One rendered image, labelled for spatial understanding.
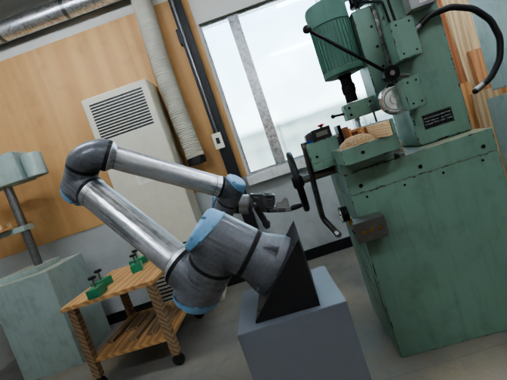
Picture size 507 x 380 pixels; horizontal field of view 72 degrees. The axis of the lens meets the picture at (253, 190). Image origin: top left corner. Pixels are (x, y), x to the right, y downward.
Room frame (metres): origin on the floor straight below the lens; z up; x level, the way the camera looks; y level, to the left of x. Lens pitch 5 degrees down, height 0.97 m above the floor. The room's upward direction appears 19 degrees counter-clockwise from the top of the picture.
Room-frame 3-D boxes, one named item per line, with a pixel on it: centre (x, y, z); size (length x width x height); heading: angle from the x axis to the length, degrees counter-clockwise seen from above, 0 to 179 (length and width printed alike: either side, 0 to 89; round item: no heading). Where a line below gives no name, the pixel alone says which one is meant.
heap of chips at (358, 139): (1.31, -0.43, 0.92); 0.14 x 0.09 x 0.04; 84
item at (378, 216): (1.31, -0.38, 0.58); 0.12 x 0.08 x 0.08; 84
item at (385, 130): (1.46, -0.53, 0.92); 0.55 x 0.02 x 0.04; 174
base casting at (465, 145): (1.55, -0.67, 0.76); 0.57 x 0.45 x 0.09; 84
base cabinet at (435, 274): (1.55, -0.66, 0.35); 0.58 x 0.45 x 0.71; 84
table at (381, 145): (1.56, -0.44, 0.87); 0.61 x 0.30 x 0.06; 174
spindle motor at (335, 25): (1.56, -0.54, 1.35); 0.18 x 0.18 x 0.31
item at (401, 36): (1.38, -0.74, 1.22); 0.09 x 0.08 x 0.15; 84
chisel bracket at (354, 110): (1.55, -0.56, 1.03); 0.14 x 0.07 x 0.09; 84
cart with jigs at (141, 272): (2.20, 0.93, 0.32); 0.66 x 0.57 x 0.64; 175
